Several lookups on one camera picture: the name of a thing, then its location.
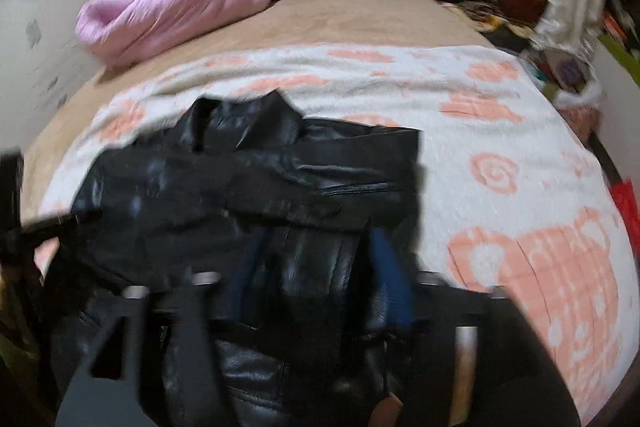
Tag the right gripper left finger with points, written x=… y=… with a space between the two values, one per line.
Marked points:
x=147 y=332

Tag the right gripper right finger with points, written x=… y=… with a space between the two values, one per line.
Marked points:
x=454 y=357

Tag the black leather jacket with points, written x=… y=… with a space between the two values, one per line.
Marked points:
x=317 y=187

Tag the clothes heap by curtain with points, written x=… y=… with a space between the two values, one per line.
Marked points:
x=570 y=85

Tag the white peach patterned blanket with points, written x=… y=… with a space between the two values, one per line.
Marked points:
x=512 y=197

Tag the red cloth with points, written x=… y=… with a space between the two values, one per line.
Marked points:
x=625 y=201

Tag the pink quilted duvet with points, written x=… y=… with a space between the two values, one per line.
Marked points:
x=121 y=33

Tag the beige plush bedspread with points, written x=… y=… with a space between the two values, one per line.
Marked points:
x=416 y=23

